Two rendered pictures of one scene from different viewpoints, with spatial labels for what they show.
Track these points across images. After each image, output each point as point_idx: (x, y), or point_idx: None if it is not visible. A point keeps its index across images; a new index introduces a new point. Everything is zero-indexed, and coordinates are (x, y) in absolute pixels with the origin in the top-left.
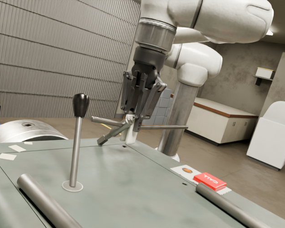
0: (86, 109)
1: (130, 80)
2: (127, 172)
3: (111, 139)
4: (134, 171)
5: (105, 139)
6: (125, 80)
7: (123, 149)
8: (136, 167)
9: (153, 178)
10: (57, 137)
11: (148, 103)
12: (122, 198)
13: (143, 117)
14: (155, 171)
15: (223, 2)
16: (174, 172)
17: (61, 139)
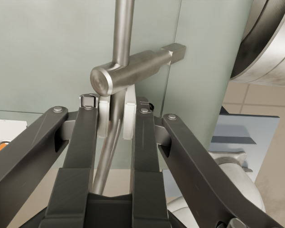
0: None
1: (214, 221)
2: (31, 0)
3: (189, 107)
4: (31, 22)
5: (160, 49)
6: (231, 196)
7: (137, 94)
8: (50, 48)
9: None
10: (283, 12)
11: (21, 140)
12: None
13: (49, 108)
14: (21, 76)
15: None
16: (8, 116)
17: (275, 24)
